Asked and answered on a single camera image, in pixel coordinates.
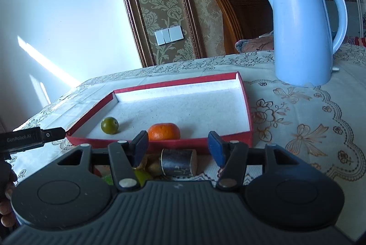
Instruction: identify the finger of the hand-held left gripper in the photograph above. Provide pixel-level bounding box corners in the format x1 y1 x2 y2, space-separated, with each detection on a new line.
41 127 67 146

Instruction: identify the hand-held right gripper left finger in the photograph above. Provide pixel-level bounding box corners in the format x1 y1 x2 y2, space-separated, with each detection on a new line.
57 131 149 192

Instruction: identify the wooden bed headboard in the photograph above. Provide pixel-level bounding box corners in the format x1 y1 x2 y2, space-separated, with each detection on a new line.
212 0 275 54

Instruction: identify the gold wall panel frame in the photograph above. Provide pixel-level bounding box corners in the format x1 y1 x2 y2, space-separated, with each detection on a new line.
112 0 206 67

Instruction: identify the white wall light switch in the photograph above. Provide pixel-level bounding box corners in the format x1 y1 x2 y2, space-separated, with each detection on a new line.
155 27 184 46

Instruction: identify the orange tangerine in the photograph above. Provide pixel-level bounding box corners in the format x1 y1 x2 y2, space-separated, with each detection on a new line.
148 123 181 141

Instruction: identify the light blue electric kettle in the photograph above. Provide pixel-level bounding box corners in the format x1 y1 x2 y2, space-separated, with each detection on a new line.
261 0 348 87

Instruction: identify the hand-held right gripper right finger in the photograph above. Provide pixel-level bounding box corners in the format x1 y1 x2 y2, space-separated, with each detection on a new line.
208 131 308 191

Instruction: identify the pink patterned blanket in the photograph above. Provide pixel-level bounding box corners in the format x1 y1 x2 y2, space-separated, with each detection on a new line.
235 32 275 54

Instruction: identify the person's left hand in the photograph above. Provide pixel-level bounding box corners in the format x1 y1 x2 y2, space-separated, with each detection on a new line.
0 168 18 230

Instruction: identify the red cardboard box tray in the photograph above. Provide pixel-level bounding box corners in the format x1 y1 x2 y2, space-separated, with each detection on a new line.
66 71 253 155

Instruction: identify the red cloth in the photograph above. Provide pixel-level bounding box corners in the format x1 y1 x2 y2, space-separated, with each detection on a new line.
342 36 366 47

